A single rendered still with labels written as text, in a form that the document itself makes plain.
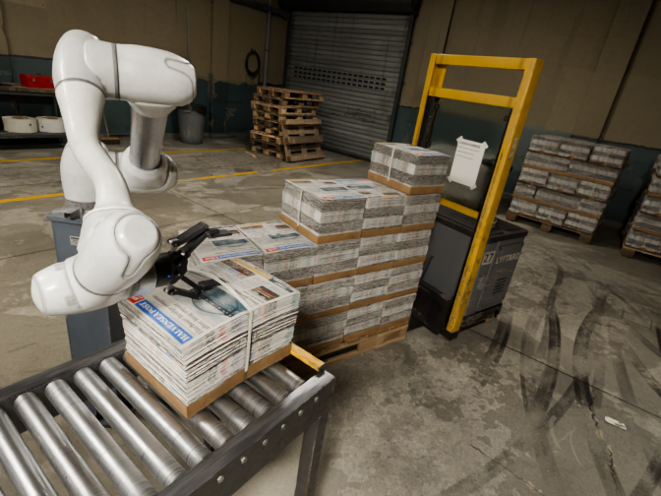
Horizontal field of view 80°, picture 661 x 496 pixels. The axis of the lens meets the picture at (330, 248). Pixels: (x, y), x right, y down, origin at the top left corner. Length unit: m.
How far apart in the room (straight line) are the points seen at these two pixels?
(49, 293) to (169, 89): 0.59
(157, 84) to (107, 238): 0.55
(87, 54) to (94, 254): 0.58
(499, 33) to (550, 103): 1.55
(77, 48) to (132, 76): 0.12
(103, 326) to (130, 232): 1.24
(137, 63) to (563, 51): 7.52
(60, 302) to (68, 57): 0.58
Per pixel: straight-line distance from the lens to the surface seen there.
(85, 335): 1.98
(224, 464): 1.00
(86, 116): 1.07
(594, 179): 6.39
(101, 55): 1.16
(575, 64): 8.12
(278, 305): 1.09
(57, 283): 0.84
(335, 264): 2.10
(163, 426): 1.09
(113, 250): 0.70
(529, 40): 8.31
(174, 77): 1.16
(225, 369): 1.08
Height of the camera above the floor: 1.59
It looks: 23 degrees down
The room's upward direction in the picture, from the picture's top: 9 degrees clockwise
